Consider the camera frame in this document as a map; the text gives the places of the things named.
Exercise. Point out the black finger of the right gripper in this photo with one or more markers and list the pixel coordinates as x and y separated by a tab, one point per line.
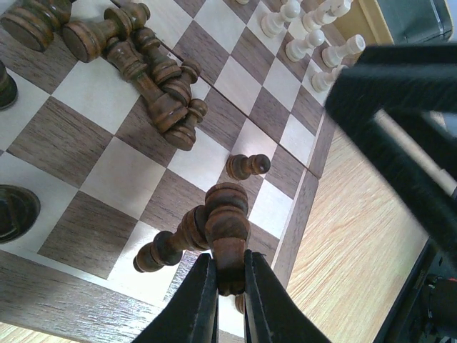
407	82

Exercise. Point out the dark knight chess piece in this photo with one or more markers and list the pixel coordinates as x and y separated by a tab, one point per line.
227	230

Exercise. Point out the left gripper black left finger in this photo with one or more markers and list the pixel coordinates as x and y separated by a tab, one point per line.
192	313

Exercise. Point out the white chess piece row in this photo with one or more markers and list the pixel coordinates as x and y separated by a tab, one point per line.
272	25

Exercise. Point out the dark tall chess piece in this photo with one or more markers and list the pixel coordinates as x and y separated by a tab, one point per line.
20	208

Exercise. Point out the dark chess piece off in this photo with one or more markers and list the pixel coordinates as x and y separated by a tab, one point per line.
167	247

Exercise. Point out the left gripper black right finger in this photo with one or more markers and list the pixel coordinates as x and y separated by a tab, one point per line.
270	315

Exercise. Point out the pile of dark chess pieces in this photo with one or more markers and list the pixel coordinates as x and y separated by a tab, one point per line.
125	41

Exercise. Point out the gold tin box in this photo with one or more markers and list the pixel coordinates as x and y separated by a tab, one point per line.
399	22

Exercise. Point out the wooden chess board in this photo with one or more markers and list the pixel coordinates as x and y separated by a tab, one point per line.
80	138

